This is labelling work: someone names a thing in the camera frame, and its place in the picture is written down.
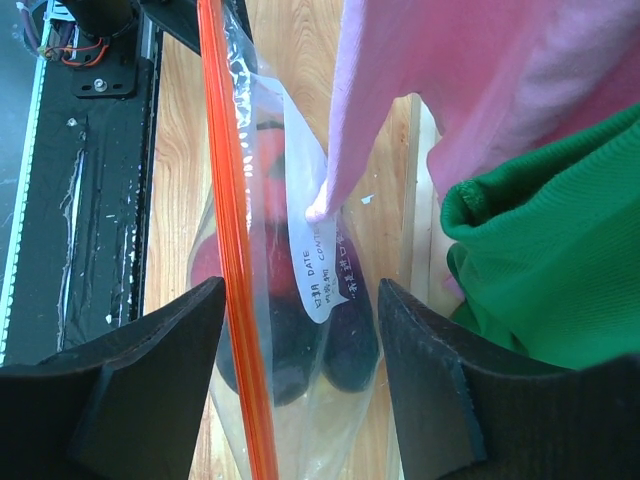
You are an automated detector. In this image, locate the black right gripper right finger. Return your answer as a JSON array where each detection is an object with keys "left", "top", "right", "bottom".
[{"left": 378, "top": 279, "right": 639, "bottom": 479}]

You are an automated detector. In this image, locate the clear zip top bag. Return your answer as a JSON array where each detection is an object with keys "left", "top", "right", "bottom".
[{"left": 195, "top": 0, "right": 401, "bottom": 480}]

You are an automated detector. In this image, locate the dark purple fake eggplant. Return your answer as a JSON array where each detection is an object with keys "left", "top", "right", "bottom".
[{"left": 258, "top": 237, "right": 379, "bottom": 407}]

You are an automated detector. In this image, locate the wooden clothes rack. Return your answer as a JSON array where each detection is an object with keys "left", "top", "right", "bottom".
[{"left": 399, "top": 95, "right": 456, "bottom": 315}]

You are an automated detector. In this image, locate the pink shirt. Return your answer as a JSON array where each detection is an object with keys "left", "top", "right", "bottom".
[{"left": 306, "top": 1, "right": 639, "bottom": 221}]

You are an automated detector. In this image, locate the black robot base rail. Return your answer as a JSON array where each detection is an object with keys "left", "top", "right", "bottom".
[{"left": 1, "top": 1, "right": 200, "bottom": 366}]

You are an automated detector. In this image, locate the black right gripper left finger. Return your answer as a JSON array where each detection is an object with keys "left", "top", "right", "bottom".
[{"left": 1, "top": 277, "right": 225, "bottom": 479}]

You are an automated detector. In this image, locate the red fake apple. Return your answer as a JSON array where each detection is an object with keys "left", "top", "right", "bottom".
[{"left": 187, "top": 121, "right": 300, "bottom": 303}]

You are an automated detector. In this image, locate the green sleeveless shirt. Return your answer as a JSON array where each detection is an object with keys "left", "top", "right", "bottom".
[{"left": 440, "top": 106, "right": 639, "bottom": 369}]

